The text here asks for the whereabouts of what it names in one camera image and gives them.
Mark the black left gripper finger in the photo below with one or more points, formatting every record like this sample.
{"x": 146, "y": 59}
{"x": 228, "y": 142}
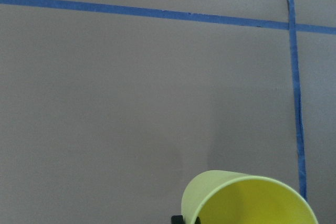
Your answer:
{"x": 178, "y": 219}

